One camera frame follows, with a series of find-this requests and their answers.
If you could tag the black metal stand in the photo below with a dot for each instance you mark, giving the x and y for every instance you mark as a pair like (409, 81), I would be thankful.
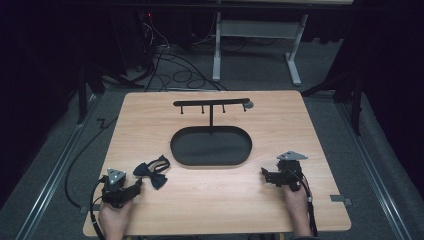
(350, 96)
(90, 90)

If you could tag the grey metal floor rail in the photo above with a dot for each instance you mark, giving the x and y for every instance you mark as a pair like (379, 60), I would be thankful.
(373, 166)
(56, 173)

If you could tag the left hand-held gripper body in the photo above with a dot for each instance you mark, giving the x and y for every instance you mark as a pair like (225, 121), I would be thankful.
(115, 195)

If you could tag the black bow tie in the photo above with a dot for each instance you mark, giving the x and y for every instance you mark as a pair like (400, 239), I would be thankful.
(151, 171)

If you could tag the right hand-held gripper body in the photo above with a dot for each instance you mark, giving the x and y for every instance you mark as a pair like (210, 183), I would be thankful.
(289, 173)

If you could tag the black hanger stand with tray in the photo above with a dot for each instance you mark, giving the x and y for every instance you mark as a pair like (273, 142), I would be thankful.
(211, 146)

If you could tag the grey metal table bracket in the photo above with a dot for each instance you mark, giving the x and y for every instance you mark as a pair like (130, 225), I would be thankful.
(340, 199)
(89, 208)

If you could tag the person's right hand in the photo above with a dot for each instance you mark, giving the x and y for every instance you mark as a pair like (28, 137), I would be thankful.
(296, 210)

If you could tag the small grey round knob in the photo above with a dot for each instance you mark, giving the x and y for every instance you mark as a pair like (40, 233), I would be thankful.
(249, 105)

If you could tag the person's left hand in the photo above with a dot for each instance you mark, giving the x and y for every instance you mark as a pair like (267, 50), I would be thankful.
(115, 220)

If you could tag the white metal desk frame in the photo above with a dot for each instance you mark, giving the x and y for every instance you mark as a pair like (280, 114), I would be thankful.
(258, 30)

